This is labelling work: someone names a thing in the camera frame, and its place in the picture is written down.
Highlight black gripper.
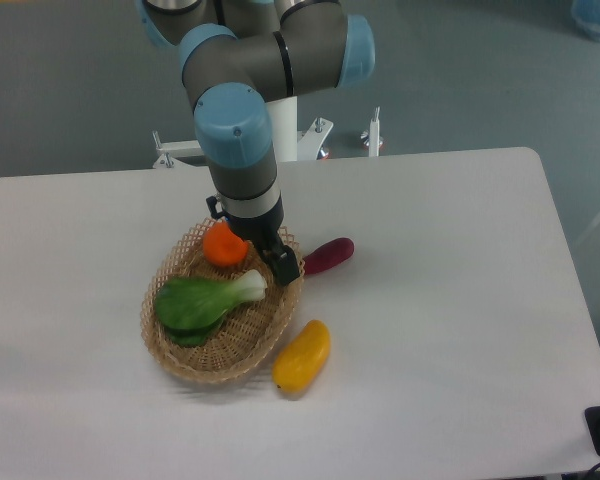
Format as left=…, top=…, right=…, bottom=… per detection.
left=206, top=193, right=300, bottom=286

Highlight orange fruit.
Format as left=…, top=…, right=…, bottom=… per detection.
left=202, top=222, right=248, bottom=267

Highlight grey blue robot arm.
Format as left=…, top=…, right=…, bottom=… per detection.
left=136, top=1, right=375, bottom=286

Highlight woven wicker basket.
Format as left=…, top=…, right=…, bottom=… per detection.
left=140, top=218, right=303, bottom=384

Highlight purple sweet potato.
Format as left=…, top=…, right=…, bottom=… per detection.
left=304, top=237, right=355, bottom=275

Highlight yellow mango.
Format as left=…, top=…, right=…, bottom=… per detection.
left=271, top=319, right=331, bottom=395

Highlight green bok choy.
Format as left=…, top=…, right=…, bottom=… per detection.
left=154, top=270, right=267, bottom=347

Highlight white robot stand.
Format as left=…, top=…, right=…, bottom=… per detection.
left=152, top=97, right=384, bottom=169

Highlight blue plastic bag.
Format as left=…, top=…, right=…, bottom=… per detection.
left=571, top=0, right=600, bottom=42

